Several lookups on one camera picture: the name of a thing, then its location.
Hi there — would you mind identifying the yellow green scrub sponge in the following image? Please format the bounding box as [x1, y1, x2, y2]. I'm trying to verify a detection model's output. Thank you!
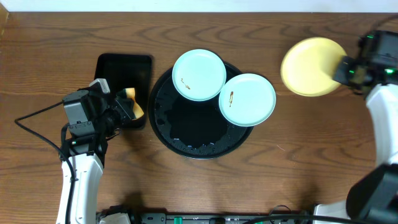
[118, 88, 144, 121]

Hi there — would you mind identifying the yellow plate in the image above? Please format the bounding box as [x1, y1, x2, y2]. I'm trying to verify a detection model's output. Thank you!
[280, 37, 346, 97]

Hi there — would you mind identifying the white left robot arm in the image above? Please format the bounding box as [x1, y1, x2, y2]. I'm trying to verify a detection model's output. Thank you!
[57, 88, 144, 223]

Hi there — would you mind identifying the rectangular black tray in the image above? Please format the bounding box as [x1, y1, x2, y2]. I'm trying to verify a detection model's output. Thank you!
[94, 53, 152, 129]

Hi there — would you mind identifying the round black tray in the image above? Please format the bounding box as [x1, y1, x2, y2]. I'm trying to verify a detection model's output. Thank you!
[148, 68, 253, 159]

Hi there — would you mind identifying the mint green plate rear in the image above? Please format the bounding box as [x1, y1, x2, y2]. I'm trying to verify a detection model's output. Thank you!
[172, 49, 226, 101]

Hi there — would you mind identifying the mint green plate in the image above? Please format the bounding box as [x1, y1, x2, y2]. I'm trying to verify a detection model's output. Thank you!
[218, 73, 276, 127]
[172, 49, 226, 101]

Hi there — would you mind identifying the mint green plate right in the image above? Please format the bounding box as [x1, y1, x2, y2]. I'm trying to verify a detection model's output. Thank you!
[218, 73, 276, 127]

